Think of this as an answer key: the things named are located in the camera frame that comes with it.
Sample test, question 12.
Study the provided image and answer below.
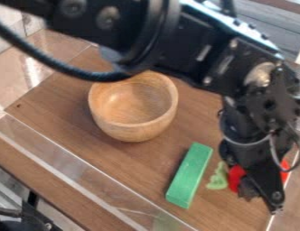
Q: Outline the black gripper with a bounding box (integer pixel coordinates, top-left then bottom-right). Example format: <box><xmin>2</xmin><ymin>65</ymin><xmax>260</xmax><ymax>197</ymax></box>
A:
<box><xmin>218</xmin><ymin>61</ymin><xmax>300</xmax><ymax>215</ymax></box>

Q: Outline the red plush strawberry toy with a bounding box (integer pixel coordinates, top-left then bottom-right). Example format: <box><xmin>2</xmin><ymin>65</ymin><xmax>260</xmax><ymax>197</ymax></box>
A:
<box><xmin>206</xmin><ymin>158</ymin><xmax>293</xmax><ymax>194</ymax></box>

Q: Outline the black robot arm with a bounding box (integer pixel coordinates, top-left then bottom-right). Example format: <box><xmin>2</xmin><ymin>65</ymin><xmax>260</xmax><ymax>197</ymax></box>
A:
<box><xmin>0</xmin><ymin>0</ymin><xmax>300</xmax><ymax>212</ymax></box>

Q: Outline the green rectangular block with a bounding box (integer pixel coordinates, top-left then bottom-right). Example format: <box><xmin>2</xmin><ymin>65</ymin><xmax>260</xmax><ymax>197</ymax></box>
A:
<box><xmin>166</xmin><ymin>143</ymin><xmax>213</xmax><ymax>209</ymax></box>

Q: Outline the wooden bowl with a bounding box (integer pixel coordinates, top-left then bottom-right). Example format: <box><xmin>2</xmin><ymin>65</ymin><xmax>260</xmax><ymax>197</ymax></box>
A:
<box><xmin>87</xmin><ymin>71</ymin><xmax>179</xmax><ymax>143</ymax></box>

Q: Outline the black clamp under table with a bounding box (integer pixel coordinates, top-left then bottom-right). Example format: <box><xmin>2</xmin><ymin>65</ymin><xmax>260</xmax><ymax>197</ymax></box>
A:
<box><xmin>0</xmin><ymin>201</ymin><xmax>65</xmax><ymax>231</ymax></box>

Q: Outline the clear acrylic front wall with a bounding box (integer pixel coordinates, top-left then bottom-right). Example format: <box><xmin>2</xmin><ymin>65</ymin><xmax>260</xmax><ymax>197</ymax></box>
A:
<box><xmin>0</xmin><ymin>112</ymin><xmax>197</xmax><ymax>231</ymax></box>

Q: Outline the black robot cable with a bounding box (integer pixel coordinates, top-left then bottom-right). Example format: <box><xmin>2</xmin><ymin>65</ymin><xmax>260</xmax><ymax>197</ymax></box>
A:
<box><xmin>0</xmin><ymin>17</ymin><xmax>135</xmax><ymax>83</ymax></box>

